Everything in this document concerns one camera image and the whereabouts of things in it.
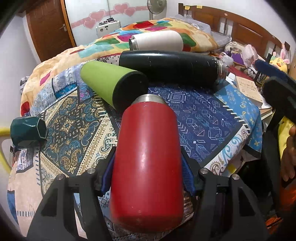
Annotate grey pillow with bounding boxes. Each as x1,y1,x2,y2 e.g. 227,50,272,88
173,14,232,48

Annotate wooden bed headboard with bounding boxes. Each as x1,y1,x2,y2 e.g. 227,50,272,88
178,3,282,57

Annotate colourful blocks blanket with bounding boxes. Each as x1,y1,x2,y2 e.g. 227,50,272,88
20,18,219,116

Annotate brown wooden door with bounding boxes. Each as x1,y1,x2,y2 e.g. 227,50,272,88
24,0,76,62

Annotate green thermos bottle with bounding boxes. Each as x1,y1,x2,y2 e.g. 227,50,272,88
80,60,148,114

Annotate white thermos bottle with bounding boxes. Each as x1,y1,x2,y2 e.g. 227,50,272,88
128,30,184,51

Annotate person's hand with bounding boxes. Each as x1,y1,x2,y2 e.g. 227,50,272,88
281,125,295,182

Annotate frosted sliding wardrobe doors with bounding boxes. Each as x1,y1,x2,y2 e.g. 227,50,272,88
64,0,167,46

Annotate yellow foam tube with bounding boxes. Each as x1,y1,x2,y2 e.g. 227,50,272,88
0,127,11,174

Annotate white appliance box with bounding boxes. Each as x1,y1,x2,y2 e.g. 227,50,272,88
96,18,121,38

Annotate dark green faceted cup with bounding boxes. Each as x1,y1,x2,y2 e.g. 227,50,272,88
10,116,48,149

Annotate red thermos bottle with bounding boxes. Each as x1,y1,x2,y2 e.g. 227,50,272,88
111,94,184,233

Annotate brown paper notebook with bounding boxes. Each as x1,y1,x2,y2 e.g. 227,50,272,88
236,76,263,104

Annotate blue patterned patchwork quilt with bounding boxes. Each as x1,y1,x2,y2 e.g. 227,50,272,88
6,54,263,241

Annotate yellow plush toy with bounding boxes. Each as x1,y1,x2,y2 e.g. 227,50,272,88
269,56,290,73

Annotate black thermos bottle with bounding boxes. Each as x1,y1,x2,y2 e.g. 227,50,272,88
119,50,228,88

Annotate standing electric fan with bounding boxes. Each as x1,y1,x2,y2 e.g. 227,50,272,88
147,0,167,20

